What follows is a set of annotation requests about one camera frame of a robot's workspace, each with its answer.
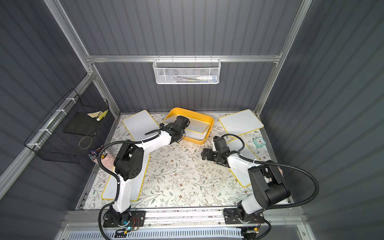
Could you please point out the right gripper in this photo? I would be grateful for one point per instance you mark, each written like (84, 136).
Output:
(208, 154)

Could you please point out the whiteboard yellow frame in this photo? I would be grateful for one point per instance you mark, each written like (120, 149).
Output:
(195, 135)

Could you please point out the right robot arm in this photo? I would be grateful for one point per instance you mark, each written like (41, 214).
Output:
(266, 179)

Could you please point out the right whiteboard under arm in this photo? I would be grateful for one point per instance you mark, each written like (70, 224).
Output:
(240, 167)

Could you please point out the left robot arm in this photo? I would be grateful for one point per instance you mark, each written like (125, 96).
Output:
(131, 157)

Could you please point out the yellow plastic storage box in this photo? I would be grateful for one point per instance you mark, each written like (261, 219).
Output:
(195, 115)

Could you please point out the small mint green clock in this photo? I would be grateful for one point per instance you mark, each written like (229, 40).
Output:
(259, 142)

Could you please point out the markers in white basket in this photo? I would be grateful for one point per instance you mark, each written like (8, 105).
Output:
(193, 79)

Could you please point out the pink pen cup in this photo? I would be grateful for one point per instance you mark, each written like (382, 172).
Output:
(107, 158)

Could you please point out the yellow sticky note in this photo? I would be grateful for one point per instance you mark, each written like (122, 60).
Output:
(94, 115)

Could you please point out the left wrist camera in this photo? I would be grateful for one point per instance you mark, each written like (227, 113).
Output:
(182, 122)

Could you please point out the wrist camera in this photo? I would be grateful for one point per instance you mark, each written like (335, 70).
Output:
(182, 122)
(220, 145)

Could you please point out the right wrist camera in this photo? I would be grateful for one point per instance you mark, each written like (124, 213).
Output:
(220, 145)

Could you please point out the white wire mesh basket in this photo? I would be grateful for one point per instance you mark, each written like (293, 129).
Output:
(185, 67)

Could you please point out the black wire basket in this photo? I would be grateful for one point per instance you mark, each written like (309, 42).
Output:
(69, 134)

